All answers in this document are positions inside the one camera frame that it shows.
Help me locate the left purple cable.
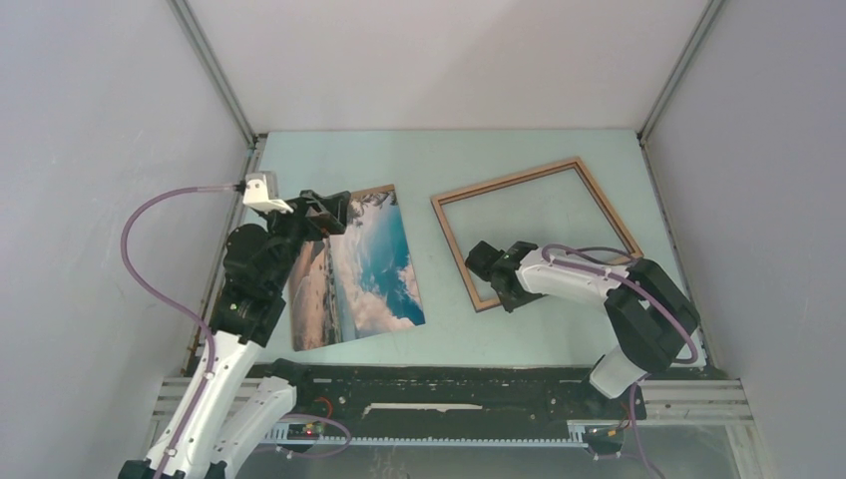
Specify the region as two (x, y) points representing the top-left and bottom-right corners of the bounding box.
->
(120, 185), (244, 479)

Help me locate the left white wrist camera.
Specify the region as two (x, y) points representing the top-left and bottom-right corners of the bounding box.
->
(242, 171), (294, 215)

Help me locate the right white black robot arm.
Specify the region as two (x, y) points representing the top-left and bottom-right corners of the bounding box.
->
(464, 241), (700, 417)

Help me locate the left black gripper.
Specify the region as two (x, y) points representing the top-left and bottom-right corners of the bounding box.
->
(259, 190), (349, 292)

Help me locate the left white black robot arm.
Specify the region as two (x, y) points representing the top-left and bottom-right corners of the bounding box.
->
(119, 180), (351, 478)

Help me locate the landscape photo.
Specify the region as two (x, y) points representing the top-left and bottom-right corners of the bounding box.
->
(286, 185), (426, 351)

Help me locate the small green circuit board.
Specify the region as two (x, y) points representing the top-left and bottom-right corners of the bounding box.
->
(285, 423), (324, 441)

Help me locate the aluminium rail frame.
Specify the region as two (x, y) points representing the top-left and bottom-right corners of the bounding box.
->
(135, 376), (755, 479)

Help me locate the wooden picture frame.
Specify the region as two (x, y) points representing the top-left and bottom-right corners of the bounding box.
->
(431, 157), (643, 312)

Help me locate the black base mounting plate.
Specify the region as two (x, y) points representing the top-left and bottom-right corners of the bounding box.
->
(251, 360), (645, 443)

